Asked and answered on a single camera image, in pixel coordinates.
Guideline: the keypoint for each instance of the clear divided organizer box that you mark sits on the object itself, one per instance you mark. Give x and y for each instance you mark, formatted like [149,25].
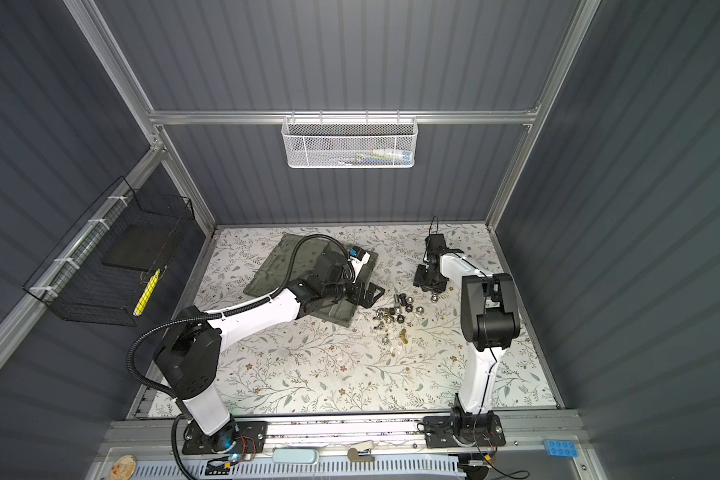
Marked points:
[305,260]

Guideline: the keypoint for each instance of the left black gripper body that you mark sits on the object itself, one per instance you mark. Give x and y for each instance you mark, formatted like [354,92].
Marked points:
[345,291]

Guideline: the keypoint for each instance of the pile of screws and nuts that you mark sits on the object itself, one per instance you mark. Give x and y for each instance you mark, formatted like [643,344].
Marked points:
[401,324]

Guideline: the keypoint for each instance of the yellow marker pen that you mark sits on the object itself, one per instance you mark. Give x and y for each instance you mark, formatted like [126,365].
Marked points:
[147,293]

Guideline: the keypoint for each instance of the floral table mat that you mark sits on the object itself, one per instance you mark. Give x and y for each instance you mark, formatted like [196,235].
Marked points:
[314,366]

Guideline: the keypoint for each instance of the pens in white basket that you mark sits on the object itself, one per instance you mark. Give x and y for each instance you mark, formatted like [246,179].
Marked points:
[377,158]

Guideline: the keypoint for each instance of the light teal flat box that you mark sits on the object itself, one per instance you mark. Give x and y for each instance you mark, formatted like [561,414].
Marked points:
[295,456]

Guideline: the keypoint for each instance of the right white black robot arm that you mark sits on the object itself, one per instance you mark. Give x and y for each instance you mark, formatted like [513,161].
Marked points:
[488,318]

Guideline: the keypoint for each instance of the round wooden disc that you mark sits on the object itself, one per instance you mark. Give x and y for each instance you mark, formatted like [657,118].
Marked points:
[123,468]

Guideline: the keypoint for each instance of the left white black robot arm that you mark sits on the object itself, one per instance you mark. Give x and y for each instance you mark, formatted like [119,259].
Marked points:
[190,352]

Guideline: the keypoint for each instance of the blue button pad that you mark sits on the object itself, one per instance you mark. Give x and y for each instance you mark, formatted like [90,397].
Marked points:
[560,448]

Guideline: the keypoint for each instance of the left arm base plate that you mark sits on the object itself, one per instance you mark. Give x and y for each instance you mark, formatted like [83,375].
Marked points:
[247,437]

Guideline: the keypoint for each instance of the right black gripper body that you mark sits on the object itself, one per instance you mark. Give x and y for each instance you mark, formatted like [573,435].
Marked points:
[429,282]

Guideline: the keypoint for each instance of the black wire wall basket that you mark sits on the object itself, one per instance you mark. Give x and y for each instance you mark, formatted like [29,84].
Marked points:
[99,274]

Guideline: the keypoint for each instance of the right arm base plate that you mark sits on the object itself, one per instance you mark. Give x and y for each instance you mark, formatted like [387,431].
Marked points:
[483,431]

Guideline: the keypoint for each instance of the white wire mesh basket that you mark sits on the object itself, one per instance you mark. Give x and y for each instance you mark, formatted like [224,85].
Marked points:
[313,145]

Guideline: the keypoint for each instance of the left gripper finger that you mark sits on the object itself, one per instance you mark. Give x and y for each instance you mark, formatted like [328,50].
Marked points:
[372,291]
[367,300]

